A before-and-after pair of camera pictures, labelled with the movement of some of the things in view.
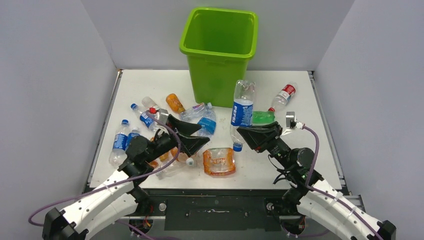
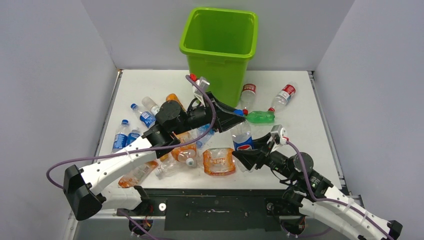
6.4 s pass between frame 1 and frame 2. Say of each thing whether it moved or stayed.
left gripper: moved
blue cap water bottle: stayed
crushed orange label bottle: stayed
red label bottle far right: stayed
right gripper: moved
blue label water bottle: stayed
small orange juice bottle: stayed
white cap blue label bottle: stayed
